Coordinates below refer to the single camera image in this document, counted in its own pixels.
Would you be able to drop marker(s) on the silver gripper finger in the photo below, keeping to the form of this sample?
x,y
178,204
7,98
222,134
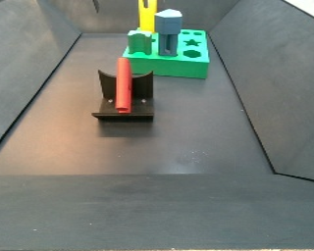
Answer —
x,y
96,5

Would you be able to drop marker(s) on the red square-circle object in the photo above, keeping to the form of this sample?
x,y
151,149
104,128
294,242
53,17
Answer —
x,y
123,86

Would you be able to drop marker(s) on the black curved fixture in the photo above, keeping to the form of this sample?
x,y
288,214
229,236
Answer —
x,y
143,102

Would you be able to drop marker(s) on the yellow rectangular block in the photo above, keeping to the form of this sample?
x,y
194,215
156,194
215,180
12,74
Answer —
x,y
147,10

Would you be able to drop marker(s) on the green arch block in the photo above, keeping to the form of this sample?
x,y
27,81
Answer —
x,y
139,42

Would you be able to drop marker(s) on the green foam shape-sorter base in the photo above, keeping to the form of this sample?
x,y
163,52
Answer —
x,y
190,63

